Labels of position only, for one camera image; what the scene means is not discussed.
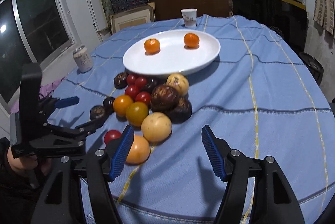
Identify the pale orange persimmon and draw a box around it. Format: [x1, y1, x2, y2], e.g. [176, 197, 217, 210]
[126, 135, 151, 165]

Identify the yellow round pear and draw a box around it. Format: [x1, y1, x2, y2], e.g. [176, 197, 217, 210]
[141, 112, 172, 143]

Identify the large carved brown fruit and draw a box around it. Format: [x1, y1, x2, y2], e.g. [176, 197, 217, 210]
[151, 85, 180, 112]

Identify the speckled yellow pear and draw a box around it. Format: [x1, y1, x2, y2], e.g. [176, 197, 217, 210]
[166, 73, 189, 96]

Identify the yellow orange tomato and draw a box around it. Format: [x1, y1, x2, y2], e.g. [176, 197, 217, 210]
[125, 102, 149, 127]

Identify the person's left hand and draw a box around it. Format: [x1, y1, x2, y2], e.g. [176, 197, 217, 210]
[3, 146, 52, 176]

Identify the pink cloth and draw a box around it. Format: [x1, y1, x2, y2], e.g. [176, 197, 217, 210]
[10, 77, 66, 114]

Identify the carved dark brown fruit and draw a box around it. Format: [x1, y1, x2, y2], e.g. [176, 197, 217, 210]
[113, 71, 129, 90]

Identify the red cherry tomato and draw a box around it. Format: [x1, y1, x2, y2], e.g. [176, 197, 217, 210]
[134, 77, 148, 90]
[135, 91, 151, 107]
[126, 74, 138, 86]
[124, 85, 140, 102]

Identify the white beverage can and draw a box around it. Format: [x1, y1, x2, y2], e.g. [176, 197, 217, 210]
[73, 45, 94, 73]

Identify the dark brown fruit underneath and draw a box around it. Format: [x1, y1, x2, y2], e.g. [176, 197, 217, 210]
[165, 97, 192, 124]

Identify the blue checked tablecloth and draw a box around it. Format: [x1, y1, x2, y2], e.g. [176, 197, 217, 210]
[48, 14, 335, 224]

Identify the dark window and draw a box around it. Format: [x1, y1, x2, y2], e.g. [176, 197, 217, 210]
[1, 0, 79, 111]

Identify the left mandarin orange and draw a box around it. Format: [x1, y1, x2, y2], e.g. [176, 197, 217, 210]
[144, 39, 160, 54]

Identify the mandarin orange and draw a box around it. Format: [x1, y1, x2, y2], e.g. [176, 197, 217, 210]
[183, 33, 200, 49]
[144, 39, 160, 54]

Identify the framed picture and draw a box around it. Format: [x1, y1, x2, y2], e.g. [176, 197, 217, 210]
[110, 2, 155, 34]

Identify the black round stool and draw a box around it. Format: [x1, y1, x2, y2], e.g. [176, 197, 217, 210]
[299, 52, 324, 86]

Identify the right mandarin orange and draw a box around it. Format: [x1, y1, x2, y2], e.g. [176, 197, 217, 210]
[183, 33, 200, 49]

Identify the white paper cup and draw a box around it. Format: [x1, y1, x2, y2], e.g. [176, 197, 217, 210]
[180, 9, 197, 28]

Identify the black chair back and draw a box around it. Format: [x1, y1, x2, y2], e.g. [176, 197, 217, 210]
[232, 0, 308, 54]

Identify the brown chair back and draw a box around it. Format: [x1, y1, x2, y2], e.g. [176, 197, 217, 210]
[152, 0, 231, 21]

